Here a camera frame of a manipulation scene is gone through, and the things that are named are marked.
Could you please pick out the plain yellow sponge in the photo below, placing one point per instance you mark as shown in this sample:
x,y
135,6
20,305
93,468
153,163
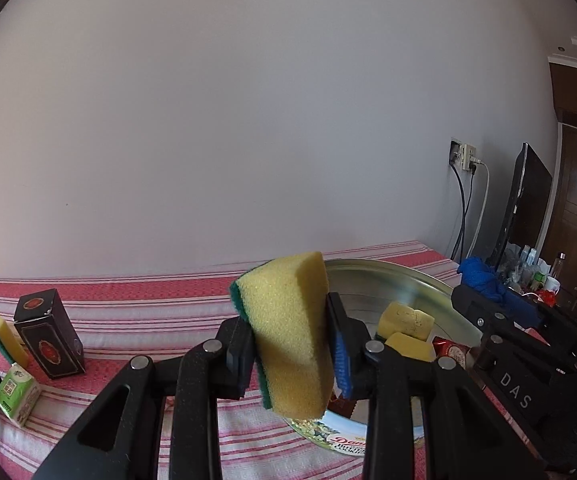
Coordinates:
x,y
399,318

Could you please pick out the striped red white tablecloth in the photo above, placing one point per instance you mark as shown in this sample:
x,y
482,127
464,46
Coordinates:
x,y
161,316

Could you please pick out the cluttered side shelf items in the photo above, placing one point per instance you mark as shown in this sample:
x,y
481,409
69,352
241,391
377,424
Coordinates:
x,y
523,271

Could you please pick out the blue knitted sock ball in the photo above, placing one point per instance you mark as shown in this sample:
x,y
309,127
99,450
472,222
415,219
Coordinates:
x,y
483,279

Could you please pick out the black red carton box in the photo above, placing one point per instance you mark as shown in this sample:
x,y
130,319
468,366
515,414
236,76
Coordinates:
x,y
43,324

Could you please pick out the red snack packet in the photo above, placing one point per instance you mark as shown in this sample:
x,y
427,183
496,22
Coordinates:
x,y
454,350

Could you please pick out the green tissue pack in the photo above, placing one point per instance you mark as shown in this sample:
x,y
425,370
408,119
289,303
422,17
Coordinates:
x,y
19,393

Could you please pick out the round metal cookie tin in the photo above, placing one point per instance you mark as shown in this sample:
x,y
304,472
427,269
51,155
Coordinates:
x,y
390,300

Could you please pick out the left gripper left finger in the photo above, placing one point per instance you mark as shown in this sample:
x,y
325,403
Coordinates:
x,y
159,418

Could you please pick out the green yellow scrub sponge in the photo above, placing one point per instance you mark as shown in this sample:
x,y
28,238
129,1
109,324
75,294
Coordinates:
x,y
283,300

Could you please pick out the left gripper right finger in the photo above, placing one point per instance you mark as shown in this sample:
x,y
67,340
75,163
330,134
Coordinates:
x,y
465,435

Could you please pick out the black flat monitor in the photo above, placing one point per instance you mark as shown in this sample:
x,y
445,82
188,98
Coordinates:
x,y
526,206

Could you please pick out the white wall socket adapter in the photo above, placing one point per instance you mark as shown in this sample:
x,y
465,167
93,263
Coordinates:
x,y
463,155

